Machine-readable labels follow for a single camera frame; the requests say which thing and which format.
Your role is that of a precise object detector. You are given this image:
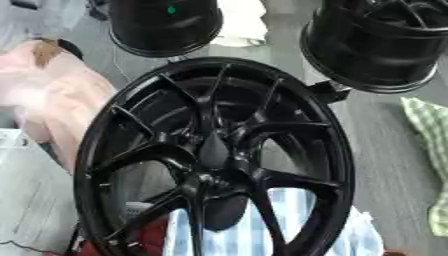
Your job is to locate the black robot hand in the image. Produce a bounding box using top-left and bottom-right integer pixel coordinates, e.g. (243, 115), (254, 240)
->
(196, 129), (252, 233)

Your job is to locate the large black spoked wheel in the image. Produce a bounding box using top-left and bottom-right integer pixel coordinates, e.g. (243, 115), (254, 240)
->
(71, 56), (357, 256)

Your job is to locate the black wheel with green sticker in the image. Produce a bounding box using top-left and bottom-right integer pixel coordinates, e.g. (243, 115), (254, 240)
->
(106, 0), (226, 59)

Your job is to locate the black wheel rim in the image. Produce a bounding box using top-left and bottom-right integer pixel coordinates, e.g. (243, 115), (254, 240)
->
(299, 0), (448, 95)

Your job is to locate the blue white striped cloth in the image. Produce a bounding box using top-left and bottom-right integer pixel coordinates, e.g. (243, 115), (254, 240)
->
(161, 187), (387, 256)

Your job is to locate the person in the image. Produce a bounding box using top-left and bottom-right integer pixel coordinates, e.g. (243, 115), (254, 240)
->
(0, 37), (119, 175)

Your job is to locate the green white checked cloth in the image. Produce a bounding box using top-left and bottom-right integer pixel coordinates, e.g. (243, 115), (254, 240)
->
(399, 96), (448, 238)

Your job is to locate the black wheel stand bracket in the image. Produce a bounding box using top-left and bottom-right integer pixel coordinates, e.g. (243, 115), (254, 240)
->
(306, 80), (354, 105)

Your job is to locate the thin black cable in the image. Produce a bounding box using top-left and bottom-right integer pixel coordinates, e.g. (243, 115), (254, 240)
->
(0, 239), (63, 255)

